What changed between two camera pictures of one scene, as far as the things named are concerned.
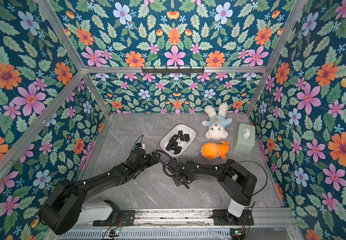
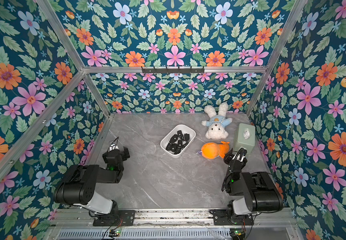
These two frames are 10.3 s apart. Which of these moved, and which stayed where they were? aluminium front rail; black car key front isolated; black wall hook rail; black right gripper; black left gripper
Moved: black left gripper; black right gripper
Stayed: aluminium front rail; black wall hook rail; black car key front isolated
